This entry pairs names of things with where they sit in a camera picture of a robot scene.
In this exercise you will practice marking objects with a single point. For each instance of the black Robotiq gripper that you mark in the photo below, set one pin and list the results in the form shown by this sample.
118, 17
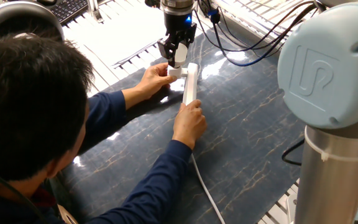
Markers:
179, 26

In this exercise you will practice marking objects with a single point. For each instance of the white LED bulb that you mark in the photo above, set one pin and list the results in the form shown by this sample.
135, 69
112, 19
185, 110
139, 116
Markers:
181, 54

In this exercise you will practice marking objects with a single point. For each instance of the white power strip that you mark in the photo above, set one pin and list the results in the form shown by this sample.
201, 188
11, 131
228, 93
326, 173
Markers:
190, 84

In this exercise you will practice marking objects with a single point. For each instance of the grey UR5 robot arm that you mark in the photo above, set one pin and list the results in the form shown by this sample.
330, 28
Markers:
325, 71

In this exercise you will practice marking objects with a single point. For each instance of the left forearm blue sleeve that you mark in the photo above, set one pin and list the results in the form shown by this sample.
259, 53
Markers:
102, 119

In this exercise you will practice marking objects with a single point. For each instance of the right forearm blue sleeve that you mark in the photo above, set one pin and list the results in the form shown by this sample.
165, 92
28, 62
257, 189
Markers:
151, 186

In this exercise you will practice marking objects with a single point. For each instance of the person's left hand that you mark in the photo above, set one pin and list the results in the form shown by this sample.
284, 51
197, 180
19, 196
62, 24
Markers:
151, 82

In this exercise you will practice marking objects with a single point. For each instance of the person's right hand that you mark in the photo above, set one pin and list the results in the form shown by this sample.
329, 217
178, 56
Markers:
190, 124

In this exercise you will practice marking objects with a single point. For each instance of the white paper stack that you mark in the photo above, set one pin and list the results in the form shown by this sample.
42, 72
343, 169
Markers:
120, 34

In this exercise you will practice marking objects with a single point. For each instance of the dark blue marble mat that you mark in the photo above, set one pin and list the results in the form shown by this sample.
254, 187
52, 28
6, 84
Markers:
247, 118

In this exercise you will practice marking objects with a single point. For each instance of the black keyboard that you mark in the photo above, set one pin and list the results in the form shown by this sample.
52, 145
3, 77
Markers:
68, 9

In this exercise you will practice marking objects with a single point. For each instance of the aluminium post with bracket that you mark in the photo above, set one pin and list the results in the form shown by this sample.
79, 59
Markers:
93, 9

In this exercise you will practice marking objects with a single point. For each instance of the aluminium corner bracket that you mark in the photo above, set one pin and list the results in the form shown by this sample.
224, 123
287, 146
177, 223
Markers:
291, 207

